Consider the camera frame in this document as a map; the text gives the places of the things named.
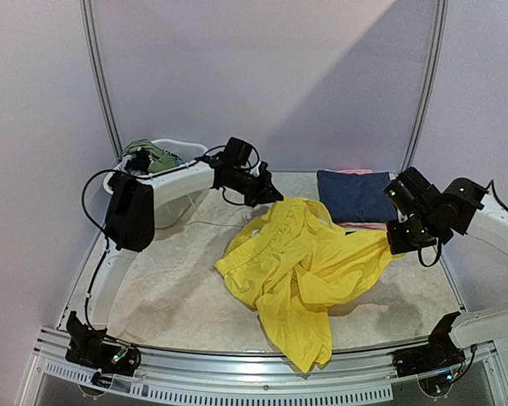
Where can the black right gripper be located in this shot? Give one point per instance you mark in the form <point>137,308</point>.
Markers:
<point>400,236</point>

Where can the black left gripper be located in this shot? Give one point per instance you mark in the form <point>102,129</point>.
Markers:
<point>266,191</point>

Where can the yellow shorts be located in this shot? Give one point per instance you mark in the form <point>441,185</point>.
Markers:
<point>291,265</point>

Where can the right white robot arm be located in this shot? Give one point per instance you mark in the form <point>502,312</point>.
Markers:
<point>467,226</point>

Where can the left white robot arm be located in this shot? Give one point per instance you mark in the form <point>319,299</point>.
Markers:
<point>129,225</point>

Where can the white plastic laundry basket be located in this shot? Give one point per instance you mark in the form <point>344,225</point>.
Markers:
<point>175,189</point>

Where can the folded pink garment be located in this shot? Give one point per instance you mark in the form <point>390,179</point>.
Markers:
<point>373,226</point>

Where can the folded navy blue garment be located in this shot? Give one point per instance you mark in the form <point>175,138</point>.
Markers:
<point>353,197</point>

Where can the green garment in basket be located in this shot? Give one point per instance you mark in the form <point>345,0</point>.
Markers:
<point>161,159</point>

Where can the black garment in basket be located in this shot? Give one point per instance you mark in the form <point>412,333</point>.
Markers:
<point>137,163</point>

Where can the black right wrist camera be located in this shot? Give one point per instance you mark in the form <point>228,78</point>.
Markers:
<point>405,190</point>

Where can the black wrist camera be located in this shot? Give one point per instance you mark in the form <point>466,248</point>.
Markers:
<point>237,152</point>
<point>405,190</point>

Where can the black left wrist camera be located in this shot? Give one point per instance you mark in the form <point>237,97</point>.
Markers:
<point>237,152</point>

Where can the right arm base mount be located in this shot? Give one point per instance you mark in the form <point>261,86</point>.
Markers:
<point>438,353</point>

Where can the aluminium front rail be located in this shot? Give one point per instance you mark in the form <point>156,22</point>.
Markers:
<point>175,377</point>

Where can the right aluminium frame post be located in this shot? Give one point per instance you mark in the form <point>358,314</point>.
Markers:
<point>430,71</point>

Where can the aluminium frame post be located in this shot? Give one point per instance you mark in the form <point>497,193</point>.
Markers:
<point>90,28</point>
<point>430,71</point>

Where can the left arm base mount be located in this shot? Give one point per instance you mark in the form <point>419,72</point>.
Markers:
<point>95,349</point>

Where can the left aluminium frame post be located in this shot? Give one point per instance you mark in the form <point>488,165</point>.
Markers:
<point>90,28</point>

